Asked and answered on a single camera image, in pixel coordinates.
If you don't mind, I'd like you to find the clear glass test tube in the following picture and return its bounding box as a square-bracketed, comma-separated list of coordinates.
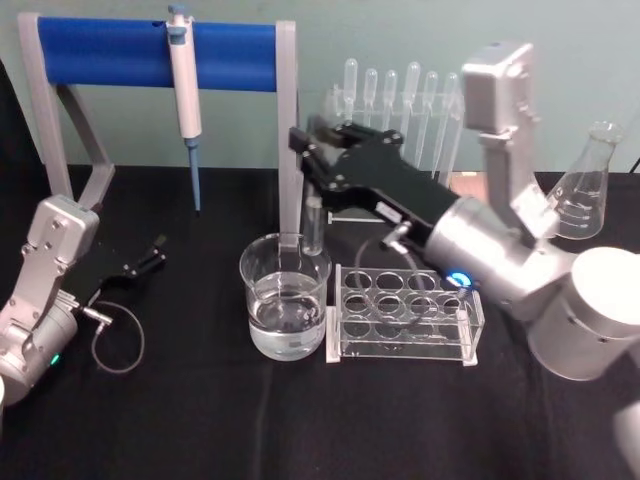
[304, 194, 324, 257]

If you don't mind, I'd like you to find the black table cloth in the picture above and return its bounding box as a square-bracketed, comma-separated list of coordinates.
[0, 59, 640, 480]

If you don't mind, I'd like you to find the grey stand with blue bar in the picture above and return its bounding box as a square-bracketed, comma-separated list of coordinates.
[17, 12, 301, 257]

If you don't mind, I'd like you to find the thin dark right gripper cable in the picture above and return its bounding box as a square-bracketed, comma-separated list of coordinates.
[356, 223, 472, 332]

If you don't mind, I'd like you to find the white and blue pipette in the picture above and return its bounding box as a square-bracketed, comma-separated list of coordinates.
[166, 4, 204, 214]

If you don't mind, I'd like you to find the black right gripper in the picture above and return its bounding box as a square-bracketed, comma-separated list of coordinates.
[288, 115, 455, 249]

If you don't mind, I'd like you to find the glass beaker with water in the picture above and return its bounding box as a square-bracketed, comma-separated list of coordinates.
[238, 232, 334, 362]

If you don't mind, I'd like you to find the thin white rod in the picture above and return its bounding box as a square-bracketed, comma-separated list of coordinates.
[326, 211, 382, 226]

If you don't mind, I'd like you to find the thin dark left gripper cable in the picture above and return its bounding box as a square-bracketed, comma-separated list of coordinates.
[73, 300, 146, 374]

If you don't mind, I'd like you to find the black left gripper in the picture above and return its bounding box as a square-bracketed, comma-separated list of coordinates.
[59, 232, 170, 305]

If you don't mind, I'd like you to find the clear glass conical flask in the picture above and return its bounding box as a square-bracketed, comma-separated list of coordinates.
[544, 121, 625, 241]

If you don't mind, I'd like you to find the clear acrylic test tube rack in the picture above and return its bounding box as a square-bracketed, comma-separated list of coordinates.
[324, 263, 487, 368]

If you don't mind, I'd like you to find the thin dark gripper cable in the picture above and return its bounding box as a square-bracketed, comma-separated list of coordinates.
[356, 223, 472, 332]
[73, 300, 146, 374]

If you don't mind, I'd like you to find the clear acrylic dropper rack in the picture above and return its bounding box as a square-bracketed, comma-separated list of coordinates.
[319, 79, 467, 185]

